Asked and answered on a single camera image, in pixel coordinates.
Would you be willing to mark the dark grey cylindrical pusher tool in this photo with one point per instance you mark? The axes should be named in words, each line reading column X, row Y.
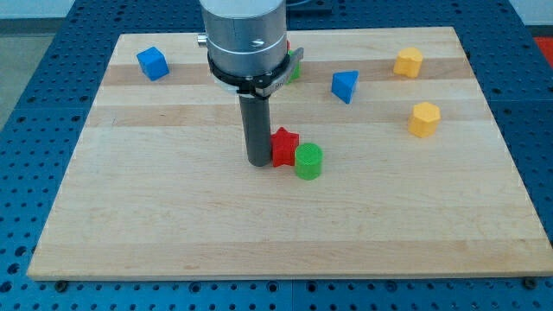
column 255, row 114

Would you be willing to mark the yellow heart block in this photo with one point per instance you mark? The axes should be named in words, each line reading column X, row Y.
column 408, row 62

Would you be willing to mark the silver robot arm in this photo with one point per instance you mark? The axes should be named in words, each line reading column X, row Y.
column 247, row 44

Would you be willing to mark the green block behind arm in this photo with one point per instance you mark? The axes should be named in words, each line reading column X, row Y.
column 295, row 73

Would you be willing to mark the green cylinder block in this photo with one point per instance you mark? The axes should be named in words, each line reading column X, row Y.
column 308, row 161

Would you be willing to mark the yellow hexagon block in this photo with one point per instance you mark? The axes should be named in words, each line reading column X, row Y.
column 424, row 119

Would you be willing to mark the red star block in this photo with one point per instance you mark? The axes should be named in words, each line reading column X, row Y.
column 284, row 144

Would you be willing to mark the blue cube block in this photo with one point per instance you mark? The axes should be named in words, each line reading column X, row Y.
column 153, row 63

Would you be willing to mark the blue triangle block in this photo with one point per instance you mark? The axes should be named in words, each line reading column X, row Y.
column 344, row 84

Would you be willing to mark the wooden board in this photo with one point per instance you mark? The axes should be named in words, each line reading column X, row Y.
column 159, row 186

